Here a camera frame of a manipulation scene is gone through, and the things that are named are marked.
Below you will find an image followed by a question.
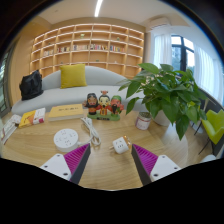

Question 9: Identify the bundled white power cable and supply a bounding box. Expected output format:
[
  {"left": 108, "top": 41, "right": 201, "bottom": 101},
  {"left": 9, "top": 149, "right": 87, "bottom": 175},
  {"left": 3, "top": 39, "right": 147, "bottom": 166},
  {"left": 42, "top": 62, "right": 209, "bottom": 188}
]
[{"left": 77, "top": 116, "right": 102, "bottom": 148}]

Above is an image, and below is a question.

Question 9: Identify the dark-framed window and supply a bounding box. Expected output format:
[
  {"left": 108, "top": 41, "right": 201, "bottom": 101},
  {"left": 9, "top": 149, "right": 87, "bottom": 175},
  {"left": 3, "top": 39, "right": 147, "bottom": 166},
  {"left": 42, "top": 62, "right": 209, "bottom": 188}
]
[{"left": 170, "top": 34, "right": 195, "bottom": 73}]

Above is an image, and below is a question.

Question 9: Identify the small white red-labelled cup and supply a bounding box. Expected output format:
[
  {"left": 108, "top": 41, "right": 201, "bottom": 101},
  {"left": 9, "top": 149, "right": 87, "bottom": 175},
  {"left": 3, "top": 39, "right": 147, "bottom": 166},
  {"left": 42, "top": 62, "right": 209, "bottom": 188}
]
[{"left": 134, "top": 110, "right": 153, "bottom": 131}]

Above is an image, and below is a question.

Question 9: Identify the wooden wall shelf unit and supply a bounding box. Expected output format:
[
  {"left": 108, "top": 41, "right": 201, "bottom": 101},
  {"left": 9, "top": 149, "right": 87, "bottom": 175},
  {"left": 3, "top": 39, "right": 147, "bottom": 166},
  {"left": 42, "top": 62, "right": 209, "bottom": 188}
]
[{"left": 29, "top": 22, "right": 146, "bottom": 80}]

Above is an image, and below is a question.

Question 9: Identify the white gold-trimmed cube charger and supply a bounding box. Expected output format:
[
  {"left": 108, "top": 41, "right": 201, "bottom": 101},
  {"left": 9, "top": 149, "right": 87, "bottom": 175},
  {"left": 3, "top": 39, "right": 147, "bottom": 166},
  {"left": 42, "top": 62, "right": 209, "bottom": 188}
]
[{"left": 109, "top": 134, "right": 132, "bottom": 155}]

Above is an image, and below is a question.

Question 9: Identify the lime green chair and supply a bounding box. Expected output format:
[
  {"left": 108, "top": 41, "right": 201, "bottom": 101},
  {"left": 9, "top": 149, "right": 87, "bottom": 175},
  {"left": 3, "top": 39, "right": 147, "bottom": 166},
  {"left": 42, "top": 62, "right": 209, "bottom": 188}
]
[{"left": 194, "top": 108, "right": 224, "bottom": 156}]

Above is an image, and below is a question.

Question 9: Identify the yellow and white book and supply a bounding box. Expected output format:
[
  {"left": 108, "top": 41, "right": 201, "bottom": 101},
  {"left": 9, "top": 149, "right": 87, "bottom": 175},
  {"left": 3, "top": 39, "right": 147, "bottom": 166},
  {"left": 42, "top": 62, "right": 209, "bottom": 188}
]
[{"left": 18, "top": 107, "right": 47, "bottom": 129}]

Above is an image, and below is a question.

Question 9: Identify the grey-framed glass door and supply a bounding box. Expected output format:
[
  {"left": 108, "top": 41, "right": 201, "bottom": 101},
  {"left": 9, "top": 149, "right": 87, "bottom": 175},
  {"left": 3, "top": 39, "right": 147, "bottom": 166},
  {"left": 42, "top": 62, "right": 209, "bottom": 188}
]
[{"left": 0, "top": 46, "right": 16, "bottom": 118}]

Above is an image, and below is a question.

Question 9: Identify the white sheer curtain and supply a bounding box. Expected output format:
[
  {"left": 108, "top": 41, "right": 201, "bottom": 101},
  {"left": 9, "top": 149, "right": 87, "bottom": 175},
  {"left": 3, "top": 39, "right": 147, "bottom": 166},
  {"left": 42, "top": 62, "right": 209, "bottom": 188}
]
[
  {"left": 153, "top": 33, "right": 173, "bottom": 69},
  {"left": 193, "top": 44, "right": 224, "bottom": 104}
]

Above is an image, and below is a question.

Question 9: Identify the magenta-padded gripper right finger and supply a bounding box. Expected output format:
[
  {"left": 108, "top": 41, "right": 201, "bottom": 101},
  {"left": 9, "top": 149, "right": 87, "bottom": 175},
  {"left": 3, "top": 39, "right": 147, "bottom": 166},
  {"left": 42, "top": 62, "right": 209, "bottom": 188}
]
[{"left": 130, "top": 143, "right": 183, "bottom": 187}]

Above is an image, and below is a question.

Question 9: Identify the potted green leafy plant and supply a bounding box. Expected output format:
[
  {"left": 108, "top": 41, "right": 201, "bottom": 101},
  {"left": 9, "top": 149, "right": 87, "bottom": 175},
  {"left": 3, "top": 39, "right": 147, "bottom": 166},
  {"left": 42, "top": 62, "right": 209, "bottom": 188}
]
[{"left": 116, "top": 62, "right": 208, "bottom": 141}]

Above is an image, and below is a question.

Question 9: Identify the flat yellow book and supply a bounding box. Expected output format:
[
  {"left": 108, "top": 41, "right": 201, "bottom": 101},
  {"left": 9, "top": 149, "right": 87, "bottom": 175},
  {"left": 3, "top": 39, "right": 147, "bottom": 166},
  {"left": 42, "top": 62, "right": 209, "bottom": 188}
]
[{"left": 47, "top": 103, "right": 85, "bottom": 122}]

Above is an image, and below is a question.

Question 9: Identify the three-warrior painted figurine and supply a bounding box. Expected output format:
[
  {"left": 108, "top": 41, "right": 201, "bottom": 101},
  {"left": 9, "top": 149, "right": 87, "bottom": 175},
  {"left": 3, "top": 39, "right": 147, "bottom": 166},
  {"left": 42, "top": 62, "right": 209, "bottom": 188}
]
[{"left": 83, "top": 89, "right": 125, "bottom": 122}]

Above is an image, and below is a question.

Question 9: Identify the curved grey sofa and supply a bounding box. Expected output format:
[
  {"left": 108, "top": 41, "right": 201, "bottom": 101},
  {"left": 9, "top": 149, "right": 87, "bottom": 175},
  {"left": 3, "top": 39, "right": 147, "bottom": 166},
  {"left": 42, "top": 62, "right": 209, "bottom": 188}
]
[{"left": 11, "top": 65, "right": 148, "bottom": 117}]

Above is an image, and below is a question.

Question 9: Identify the long ceiling light strip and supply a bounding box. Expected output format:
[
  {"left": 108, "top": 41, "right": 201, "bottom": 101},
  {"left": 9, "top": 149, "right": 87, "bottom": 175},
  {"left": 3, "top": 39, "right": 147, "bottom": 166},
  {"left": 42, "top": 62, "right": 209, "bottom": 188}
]
[{"left": 94, "top": 0, "right": 104, "bottom": 18}]

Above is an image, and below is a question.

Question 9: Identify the white wall air conditioner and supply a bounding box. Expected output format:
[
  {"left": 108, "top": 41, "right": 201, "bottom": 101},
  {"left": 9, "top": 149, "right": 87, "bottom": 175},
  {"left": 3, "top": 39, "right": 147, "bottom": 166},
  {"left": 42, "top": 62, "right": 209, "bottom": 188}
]
[{"left": 148, "top": 17, "right": 172, "bottom": 31}]

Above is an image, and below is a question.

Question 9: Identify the yellow square cushion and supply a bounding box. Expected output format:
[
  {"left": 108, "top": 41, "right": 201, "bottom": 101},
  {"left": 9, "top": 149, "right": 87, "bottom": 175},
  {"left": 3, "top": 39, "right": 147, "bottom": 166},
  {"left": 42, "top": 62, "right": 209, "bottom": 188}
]
[{"left": 59, "top": 63, "right": 88, "bottom": 90}]

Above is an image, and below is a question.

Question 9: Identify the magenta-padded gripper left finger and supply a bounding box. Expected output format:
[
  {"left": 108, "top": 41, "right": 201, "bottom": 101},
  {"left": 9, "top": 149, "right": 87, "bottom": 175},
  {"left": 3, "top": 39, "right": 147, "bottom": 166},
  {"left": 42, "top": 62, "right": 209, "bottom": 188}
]
[{"left": 39, "top": 143, "right": 92, "bottom": 185}]

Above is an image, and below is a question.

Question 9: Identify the black backpack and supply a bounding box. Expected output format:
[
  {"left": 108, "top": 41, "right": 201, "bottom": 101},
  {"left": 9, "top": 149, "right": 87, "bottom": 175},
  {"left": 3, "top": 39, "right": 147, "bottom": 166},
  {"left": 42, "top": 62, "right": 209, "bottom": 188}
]
[{"left": 18, "top": 69, "right": 44, "bottom": 101}]

